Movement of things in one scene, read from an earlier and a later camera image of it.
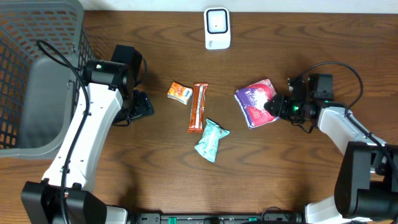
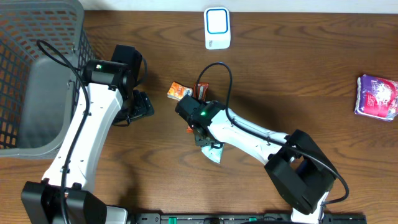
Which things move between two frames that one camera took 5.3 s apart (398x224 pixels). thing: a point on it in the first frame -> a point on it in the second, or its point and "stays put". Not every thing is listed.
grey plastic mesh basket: (44, 45) stays put
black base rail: (270, 216) stays put
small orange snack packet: (178, 92) stays put
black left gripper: (142, 106) stays put
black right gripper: (281, 102) -> (200, 142)
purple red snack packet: (252, 99) -> (376, 97)
